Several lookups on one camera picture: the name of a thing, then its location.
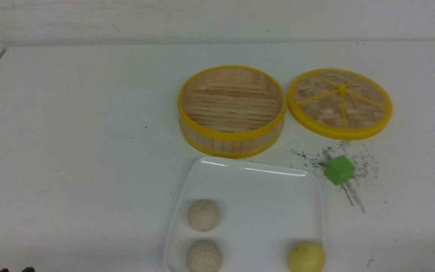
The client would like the white steamed bun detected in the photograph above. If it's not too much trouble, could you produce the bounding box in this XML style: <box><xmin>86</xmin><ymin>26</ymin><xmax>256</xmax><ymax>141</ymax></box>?
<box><xmin>187</xmin><ymin>199</ymin><xmax>221</xmax><ymax>232</ymax></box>
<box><xmin>186</xmin><ymin>240</ymin><xmax>223</xmax><ymax>272</ymax></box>

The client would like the yellow steamed bun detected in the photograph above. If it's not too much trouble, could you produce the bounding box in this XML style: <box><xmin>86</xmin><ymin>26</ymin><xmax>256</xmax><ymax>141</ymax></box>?
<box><xmin>287</xmin><ymin>241</ymin><xmax>326</xmax><ymax>272</ymax></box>

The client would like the white square plate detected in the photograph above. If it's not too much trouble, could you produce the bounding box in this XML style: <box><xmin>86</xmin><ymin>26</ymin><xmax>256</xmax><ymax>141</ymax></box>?
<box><xmin>163</xmin><ymin>157</ymin><xmax>325</xmax><ymax>272</ymax></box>

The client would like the yellow rimmed bamboo steamer basket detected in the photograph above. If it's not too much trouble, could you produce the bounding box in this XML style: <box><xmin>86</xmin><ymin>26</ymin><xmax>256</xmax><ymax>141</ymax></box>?
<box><xmin>177</xmin><ymin>65</ymin><xmax>287</xmax><ymax>159</ymax></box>

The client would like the green cube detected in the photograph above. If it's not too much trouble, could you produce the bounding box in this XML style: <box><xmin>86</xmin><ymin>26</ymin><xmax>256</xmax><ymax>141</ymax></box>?
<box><xmin>324</xmin><ymin>155</ymin><xmax>356</xmax><ymax>186</ymax></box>

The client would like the yellow rimmed woven steamer lid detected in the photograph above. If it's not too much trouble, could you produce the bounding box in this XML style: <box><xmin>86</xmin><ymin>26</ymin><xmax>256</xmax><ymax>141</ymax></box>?
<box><xmin>287</xmin><ymin>68</ymin><xmax>393</xmax><ymax>141</ymax></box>

